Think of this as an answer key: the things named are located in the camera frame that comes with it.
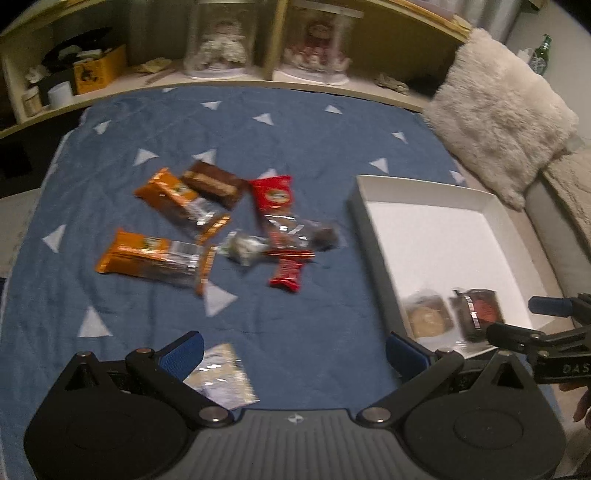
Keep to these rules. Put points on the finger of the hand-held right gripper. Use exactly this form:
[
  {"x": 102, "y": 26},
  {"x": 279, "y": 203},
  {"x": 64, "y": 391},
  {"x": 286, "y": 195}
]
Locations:
[
  {"x": 549, "y": 306},
  {"x": 512, "y": 336}
]

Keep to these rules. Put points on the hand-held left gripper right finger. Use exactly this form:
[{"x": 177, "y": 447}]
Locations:
[{"x": 406, "y": 356}]

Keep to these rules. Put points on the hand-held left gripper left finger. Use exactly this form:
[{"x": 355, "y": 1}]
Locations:
[{"x": 182, "y": 356}]

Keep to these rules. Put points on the dark red snack packet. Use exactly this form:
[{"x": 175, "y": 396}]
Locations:
[{"x": 480, "y": 314}]

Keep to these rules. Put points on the clear beige cracker packet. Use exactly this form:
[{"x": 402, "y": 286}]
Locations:
[{"x": 221, "y": 376}]

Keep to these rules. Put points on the orange snack packet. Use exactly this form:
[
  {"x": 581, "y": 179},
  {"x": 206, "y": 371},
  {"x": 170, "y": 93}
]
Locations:
[
  {"x": 147, "y": 258},
  {"x": 178, "y": 201}
]

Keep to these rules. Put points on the white cardboard box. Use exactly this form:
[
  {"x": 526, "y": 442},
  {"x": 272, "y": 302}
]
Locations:
[{"x": 443, "y": 240}]

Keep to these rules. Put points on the clear white candy packet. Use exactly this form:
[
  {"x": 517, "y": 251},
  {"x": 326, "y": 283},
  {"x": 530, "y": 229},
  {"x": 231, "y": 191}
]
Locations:
[{"x": 242, "y": 247}]

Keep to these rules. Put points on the small red snack bar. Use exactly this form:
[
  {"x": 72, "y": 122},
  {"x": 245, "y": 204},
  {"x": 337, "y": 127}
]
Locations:
[{"x": 288, "y": 276}]

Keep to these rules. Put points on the clear dark chocolate packet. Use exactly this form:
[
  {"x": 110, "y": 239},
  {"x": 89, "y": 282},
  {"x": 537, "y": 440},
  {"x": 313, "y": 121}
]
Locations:
[{"x": 321, "y": 236}]

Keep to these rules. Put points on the person's right hand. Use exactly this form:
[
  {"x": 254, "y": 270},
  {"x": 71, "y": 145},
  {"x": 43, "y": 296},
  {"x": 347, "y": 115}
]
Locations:
[{"x": 582, "y": 401}]

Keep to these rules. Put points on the round cookie clear packet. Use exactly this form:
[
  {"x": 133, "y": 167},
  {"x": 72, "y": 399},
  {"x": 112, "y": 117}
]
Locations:
[{"x": 428, "y": 316}]

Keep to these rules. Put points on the grey sofa cushion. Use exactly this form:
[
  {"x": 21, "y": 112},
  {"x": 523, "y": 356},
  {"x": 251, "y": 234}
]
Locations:
[{"x": 549, "y": 240}]

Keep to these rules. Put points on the brown snack packet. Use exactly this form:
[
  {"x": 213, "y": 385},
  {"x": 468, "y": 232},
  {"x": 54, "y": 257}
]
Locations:
[{"x": 214, "y": 182}]

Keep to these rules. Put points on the red cookie packet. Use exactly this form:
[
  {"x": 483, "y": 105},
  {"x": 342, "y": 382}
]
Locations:
[{"x": 276, "y": 203}]

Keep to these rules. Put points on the fluffy cream pillow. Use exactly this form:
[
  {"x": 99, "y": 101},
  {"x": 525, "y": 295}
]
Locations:
[{"x": 498, "y": 120}]

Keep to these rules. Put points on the blue triangle print blanket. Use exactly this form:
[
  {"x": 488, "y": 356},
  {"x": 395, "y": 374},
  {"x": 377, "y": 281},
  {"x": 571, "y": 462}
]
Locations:
[{"x": 300, "y": 138}]

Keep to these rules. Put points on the green glass bottle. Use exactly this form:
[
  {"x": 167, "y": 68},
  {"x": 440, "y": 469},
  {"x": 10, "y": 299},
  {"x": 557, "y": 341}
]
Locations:
[{"x": 542, "y": 55}]

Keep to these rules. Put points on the dried plant piece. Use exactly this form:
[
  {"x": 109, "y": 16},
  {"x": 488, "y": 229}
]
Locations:
[{"x": 392, "y": 84}]

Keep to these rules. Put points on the white cup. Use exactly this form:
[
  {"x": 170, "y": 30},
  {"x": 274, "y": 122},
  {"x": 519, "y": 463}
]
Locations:
[{"x": 61, "y": 94}]

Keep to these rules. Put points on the beige flat item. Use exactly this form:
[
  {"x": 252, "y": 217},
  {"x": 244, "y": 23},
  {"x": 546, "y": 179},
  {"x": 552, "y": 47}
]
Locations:
[{"x": 156, "y": 67}]

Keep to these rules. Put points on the small jar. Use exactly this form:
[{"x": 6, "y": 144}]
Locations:
[{"x": 32, "y": 102}]

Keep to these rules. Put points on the yellow box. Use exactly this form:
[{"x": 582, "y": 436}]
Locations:
[{"x": 99, "y": 69}]

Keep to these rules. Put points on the white dress doll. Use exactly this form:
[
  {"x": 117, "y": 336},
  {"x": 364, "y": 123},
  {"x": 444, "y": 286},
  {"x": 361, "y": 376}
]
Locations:
[{"x": 221, "y": 46}]

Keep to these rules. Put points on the red dress doll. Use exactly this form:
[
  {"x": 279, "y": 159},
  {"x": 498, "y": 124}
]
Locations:
[{"x": 316, "y": 48}]

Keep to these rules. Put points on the clear display case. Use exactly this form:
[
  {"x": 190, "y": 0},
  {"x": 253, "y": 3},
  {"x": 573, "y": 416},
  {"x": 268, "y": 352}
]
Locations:
[
  {"x": 318, "y": 41},
  {"x": 220, "y": 37}
]

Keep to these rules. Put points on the wooden headboard shelf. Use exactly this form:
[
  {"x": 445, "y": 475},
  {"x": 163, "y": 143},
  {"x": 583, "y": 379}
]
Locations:
[{"x": 152, "y": 32}]

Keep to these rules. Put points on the black round items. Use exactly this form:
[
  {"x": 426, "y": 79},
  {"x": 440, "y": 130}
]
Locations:
[{"x": 76, "y": 46}]

